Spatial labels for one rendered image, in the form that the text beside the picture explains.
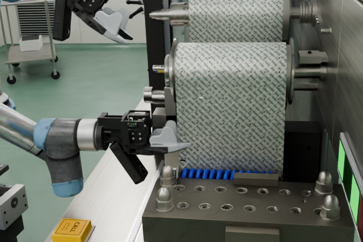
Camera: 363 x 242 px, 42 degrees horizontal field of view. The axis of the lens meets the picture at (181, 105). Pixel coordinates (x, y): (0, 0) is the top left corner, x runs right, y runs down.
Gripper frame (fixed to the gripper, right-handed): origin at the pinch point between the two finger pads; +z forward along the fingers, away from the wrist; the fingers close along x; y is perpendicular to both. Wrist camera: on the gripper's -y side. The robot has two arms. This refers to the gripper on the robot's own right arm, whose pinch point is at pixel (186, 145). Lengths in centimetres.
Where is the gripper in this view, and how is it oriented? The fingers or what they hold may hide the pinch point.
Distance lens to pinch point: 109.1
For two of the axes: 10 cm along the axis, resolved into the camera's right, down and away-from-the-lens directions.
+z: 9.9, 0.2, -1.6
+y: -0.4, -9.4, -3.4
